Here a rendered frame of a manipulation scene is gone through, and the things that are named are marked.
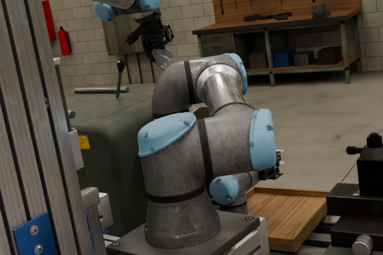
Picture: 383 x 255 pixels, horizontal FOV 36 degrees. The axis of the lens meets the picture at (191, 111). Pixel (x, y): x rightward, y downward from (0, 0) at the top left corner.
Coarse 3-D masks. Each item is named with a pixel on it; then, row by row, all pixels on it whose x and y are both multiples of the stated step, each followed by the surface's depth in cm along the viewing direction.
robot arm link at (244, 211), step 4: (240, 204) 158; (244, 204) 159; (220, 208) 161; (224, 208) 159; (228, 208) 158; (232, 208) 158; (236, 208) 158; (240, 208) 158; (244, 208) 159; (232, 212) 158; (236, 212) 158; (240, 212) 158; (244, 212) 159
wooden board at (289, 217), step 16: (256, 192) 208; (272, 192) 205; (288, 192) 201; (304, 192) 198; (320, 192) 195; (256, 208) 195; (272, 208) 193; (288, 208) 191; (304, 208) 189; (320, 208) 183; (272, 224) 181; (288, 224) 179; (304, 224) 173; (272, 240) 168; (288, 240) 166; (304, 240) 171
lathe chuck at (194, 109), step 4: (192, 108) 192; (196, 108) 191; (200, 108) 192; (204, 108) 194; (192, 112) 189; (196, 112) 190; (200, 112) 192; (204, 112) 194; (208, 112) 197; (196, 116) 190; (200, 116) 192; (204, 116) 194; (208, 116) 197
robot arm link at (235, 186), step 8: (224, 176) 157; (232, 176) 157; (240, 176) 159; (248, 176) 162; (216, 184) 156; (224, 184) 155; (232, 184) 155; (240, 184) 158; (248, 184) 161; (216, 192) 157; (224, 192) 155; (232, 192) 154; (240, 192) 158; (216, 200) 157; (224, 200) 156; (232, 200) 156; (240, 200) 158
